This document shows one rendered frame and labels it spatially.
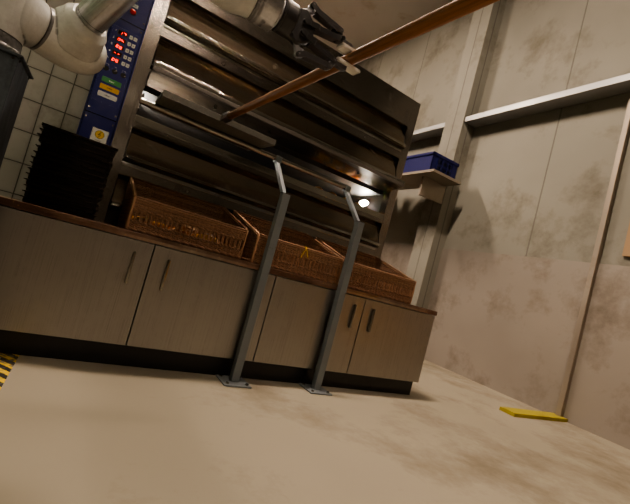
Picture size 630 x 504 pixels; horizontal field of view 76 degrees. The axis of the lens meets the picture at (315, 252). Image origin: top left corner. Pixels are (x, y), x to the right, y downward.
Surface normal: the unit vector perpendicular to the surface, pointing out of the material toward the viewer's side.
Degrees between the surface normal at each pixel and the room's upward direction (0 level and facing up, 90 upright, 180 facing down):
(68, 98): 90
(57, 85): 90
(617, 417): 90
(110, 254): 90
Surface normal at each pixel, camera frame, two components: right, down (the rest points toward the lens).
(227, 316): 0.51, 0.09
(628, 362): -0.84, -0.25
